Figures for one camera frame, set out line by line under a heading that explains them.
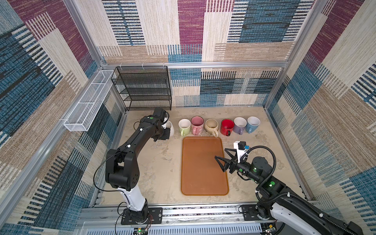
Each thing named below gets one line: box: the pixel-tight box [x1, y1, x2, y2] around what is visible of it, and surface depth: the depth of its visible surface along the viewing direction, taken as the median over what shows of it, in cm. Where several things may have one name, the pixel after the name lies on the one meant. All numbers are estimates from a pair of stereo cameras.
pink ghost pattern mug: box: [190, 115, 205, 136], surface depth 101 cm
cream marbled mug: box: [204, 118, 219, 138], surface depth 101 cm
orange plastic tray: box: [181, 136, 229, 196], surface depth 87 cm
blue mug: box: [245, 116, 261, 134], surface depth 101 cm
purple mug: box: [233, 116, 248, 136], surface depth 103 cm
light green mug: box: [178, 118, 191, 137], surface depth 99 cm
